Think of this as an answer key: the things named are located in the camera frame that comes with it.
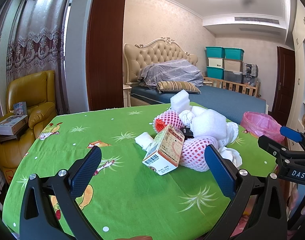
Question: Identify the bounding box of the small black box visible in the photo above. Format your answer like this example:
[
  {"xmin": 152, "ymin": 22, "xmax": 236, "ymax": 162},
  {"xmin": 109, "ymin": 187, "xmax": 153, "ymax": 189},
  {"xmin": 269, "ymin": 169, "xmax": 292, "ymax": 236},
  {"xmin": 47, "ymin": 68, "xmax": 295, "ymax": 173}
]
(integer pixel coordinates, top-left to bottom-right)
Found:
[{"xmin": 180, "ymin": 127, "xmax": 194, "ymax": 139}]

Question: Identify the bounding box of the green cartoon medicine carton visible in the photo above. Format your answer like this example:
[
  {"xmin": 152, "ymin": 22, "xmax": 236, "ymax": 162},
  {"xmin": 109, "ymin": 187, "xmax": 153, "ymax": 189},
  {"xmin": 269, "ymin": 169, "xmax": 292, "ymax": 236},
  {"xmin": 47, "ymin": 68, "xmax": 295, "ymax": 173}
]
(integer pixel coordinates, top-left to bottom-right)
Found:
[{"xmin": 142, "ymin": 125, "xmax": 184, "ymax": 176}]

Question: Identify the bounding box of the white tissue bundle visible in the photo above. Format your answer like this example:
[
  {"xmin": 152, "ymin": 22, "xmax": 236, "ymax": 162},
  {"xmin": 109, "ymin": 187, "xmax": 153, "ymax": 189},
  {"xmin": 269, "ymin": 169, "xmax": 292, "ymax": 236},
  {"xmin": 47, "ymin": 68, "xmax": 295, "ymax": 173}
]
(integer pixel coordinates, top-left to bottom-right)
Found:
[{"xmin": 178, "ymin": 106, "xmax": 207, "ymax": 127}]

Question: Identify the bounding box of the red pink foam fruit net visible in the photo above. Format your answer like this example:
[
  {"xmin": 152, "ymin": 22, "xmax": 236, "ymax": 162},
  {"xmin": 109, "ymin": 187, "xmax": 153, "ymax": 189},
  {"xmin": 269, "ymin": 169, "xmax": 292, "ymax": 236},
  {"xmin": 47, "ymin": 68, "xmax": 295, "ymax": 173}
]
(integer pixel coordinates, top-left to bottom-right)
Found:
[{"xmin": 152, "ymin": 110, "xmax": 184, "ymax": 133}]

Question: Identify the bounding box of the pink lined trash bin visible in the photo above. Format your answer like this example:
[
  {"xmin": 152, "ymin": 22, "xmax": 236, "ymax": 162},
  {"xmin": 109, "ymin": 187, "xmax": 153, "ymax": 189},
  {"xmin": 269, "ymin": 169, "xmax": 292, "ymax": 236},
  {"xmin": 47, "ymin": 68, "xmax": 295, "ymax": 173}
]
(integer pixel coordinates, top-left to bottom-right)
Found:
[{"xmin": 240, "ymin": 112, "xmax": 285, "ymax": 143}]

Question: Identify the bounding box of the person's right hand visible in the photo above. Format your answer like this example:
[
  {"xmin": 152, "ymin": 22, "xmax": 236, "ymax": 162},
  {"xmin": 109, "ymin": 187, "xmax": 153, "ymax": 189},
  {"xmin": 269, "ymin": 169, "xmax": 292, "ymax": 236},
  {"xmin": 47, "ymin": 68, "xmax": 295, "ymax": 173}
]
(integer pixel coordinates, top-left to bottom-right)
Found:
[{"xmin": 288, "ymin": 184, "xmax": 305, "ymax": 215}]

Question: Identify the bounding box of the dark wood room door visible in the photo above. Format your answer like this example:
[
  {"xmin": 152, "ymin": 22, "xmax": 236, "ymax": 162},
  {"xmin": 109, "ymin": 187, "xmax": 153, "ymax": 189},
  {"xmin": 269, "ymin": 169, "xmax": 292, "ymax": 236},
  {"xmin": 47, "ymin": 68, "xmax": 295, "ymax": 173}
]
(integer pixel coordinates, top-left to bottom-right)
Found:
[{"xmin": 272, "ymin": 47, "xmax": 296, "ymax": 126}]

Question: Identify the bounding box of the blue mattress bed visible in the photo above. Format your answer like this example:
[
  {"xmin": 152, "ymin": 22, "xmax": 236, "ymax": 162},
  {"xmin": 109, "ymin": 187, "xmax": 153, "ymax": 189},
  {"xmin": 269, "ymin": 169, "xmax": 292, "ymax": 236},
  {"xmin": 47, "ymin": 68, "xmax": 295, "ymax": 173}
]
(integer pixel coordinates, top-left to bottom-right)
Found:
[{"xmin": 130, "ymin": 86, "xmax": 266, "ymax": 124}]

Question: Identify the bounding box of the grey clear storage bin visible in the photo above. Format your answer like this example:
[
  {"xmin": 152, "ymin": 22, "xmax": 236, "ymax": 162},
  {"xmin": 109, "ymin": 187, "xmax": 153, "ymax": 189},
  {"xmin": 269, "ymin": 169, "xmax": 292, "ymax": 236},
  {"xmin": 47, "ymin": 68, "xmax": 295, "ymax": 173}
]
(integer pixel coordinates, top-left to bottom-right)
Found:
[{"xmin": 223, "ymin": 70, "xmax": 243, "ymax": 83}]

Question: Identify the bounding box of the houndstooth bag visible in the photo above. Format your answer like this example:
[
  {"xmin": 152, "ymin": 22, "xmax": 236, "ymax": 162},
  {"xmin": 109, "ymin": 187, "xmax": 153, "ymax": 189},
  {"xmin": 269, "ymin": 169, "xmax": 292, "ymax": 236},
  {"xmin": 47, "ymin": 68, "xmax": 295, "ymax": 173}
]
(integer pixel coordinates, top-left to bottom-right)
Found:
[{"xmin": 242, "ymin": 62, "xmax": 259, "ymax": 77}]

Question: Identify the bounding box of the green cartoon tablecloth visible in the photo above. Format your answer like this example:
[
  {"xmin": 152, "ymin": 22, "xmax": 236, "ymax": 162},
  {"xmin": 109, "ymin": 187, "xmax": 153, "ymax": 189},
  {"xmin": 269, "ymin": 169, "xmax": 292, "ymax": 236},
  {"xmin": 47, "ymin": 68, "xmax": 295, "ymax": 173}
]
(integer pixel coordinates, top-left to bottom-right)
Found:
[{"xmin": 2, "ymin": 102, "xmax": 278, "ymax": 240}]

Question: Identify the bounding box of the beige storage bin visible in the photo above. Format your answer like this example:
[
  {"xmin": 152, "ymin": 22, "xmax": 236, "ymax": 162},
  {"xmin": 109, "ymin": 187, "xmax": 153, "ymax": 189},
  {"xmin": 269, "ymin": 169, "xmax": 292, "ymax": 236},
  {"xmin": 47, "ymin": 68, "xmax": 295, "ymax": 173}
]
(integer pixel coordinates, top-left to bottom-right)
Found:
[{"xmin": 223, "ymin": 59, "xmax": 242, "ymax": 72}]

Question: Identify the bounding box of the teal storage bin lower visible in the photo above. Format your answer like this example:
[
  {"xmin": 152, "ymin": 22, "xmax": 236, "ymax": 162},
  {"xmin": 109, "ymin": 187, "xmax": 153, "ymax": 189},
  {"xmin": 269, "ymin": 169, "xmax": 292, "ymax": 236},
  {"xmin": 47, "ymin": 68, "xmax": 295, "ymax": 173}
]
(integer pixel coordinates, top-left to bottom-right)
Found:
[{"xmin": 207, "ymin": 66, "xmax": 224, "ymax": 80}]

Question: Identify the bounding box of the teal storage bin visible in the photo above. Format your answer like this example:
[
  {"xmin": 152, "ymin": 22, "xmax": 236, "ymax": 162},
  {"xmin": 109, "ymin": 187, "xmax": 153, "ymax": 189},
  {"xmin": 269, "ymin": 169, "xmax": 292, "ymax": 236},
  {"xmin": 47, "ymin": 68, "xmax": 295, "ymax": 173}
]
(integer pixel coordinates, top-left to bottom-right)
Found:
[
  {"xmin": 205, "ymin": 46, "xmax": 225, "ymax": 58},
  {"xmin": 224, "ymin": 47, "xmax": 244, "ymax": 61},
  {"xmin": 207, "ymin": 66, "xmax": 224, "ymax": 80}
]

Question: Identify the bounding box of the white book box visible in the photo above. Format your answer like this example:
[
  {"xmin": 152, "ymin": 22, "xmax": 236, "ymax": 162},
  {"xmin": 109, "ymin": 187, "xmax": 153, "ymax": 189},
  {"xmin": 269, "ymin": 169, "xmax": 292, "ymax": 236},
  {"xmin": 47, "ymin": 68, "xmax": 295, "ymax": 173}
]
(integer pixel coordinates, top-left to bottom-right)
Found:
[{"xmin": 0, "ymin": 115, "xmax": 28, "ymax": 135}]

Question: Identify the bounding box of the white storage bin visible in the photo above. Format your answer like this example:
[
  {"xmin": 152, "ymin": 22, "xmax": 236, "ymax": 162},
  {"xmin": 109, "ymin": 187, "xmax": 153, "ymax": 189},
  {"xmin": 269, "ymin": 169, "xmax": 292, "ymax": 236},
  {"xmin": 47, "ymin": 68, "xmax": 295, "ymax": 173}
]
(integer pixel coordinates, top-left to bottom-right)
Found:
[{"xmin": 208, "ymin": 57, "xmax": 224, "ymax": 68}]

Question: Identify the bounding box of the teal storage bin top right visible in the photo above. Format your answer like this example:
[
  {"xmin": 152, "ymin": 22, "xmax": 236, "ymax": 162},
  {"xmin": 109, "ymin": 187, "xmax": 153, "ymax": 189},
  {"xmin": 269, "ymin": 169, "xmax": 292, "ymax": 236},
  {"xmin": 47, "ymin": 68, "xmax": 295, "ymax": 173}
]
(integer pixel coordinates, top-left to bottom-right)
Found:
[{"xmin": 224, "ymin": 47, "xmax": 244, "ymax": 61}]

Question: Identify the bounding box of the teal storage bin top left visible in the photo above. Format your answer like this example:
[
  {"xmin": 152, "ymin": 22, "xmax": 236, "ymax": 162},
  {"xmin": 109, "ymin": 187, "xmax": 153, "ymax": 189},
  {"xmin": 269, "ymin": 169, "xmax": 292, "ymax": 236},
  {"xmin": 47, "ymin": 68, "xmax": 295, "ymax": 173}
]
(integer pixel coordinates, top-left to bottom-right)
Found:
[{"xmin": 205, "ymin": 46, "xmax": 225, "ymax": 58}]

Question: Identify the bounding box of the small blue picture box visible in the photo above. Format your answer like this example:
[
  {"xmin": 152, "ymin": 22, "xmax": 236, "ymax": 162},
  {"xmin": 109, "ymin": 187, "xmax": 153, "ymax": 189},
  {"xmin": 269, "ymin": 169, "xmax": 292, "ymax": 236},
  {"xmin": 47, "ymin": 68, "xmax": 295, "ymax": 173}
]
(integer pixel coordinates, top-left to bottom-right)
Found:
[{"xmin": 13, "ymin": 101, "xmax": 27, "ymax": 115}]

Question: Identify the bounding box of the white built-in cabinet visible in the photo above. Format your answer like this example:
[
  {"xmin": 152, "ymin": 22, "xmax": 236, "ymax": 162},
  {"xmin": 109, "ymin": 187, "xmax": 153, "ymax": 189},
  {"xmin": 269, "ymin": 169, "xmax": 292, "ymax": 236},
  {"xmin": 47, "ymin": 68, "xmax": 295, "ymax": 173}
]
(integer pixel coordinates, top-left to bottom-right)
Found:
[{"xmin": 287, "ymin": 0, "xmax": 305, "ymax": 132}]

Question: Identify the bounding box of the striped gold pillow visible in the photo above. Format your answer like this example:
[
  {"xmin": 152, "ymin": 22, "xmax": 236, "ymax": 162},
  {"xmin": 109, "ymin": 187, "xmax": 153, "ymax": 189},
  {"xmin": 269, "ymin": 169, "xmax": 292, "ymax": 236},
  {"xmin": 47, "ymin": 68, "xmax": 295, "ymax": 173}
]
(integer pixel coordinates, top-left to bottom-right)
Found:
[{"xmin": 157, "ymin": 81, "xmax": 201, "ymax": 94}]

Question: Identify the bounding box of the yellow leather armchair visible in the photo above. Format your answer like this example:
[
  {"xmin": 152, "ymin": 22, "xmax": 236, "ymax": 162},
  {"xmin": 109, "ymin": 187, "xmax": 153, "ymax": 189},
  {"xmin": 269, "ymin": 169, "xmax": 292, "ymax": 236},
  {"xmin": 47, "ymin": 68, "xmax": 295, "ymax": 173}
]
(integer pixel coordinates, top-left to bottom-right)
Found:
[{"xmin": 0, "ymin": 70, "xmax": 57, "ymax": 184}]

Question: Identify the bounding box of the grey striped duvet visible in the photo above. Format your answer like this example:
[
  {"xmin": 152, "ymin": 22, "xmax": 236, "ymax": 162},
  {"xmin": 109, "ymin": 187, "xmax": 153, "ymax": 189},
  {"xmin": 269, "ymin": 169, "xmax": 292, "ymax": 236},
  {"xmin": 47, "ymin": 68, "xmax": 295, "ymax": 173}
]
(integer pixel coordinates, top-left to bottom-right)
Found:
[{"xmin": 138, "ymin": 59, "xmax": 203, "ymax": 88}]

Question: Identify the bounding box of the cream bedside table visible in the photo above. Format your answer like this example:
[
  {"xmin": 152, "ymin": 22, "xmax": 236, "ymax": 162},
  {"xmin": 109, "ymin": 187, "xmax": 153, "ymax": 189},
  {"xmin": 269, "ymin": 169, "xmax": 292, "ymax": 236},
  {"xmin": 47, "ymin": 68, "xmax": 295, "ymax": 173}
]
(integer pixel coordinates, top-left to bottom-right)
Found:
[{"xmin": 123, "ymin": 85, "xmax": 132, "ymax": 107}]

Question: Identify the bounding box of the beige tufted headboard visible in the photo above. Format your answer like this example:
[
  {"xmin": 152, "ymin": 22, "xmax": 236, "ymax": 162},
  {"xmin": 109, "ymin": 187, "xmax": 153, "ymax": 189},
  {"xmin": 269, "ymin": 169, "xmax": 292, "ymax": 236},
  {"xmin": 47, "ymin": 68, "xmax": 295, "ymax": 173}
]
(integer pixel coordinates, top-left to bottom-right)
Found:
[{"xmin": 123, "ymin": 37, "xmax": 198, "ymax": 86}]

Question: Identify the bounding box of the patterned lace curtain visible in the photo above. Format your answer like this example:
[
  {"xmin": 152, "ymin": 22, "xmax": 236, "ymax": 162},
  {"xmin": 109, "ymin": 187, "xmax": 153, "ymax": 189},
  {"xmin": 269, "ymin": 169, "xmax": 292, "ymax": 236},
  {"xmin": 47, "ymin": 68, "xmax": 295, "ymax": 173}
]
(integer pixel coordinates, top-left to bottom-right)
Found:
[{"xmin": 0, "ymin": 0, "xmax": 70, "ymax": 117}]

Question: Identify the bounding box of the dark wood door frame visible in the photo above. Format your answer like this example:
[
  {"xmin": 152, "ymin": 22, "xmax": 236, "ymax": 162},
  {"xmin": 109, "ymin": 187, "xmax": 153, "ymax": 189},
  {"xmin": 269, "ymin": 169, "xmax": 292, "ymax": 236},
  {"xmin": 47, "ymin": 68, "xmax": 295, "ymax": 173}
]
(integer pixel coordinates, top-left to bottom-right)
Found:
[{"xmin": 85, "ymin": 0, "xmax": 125, "ymax": 111}]

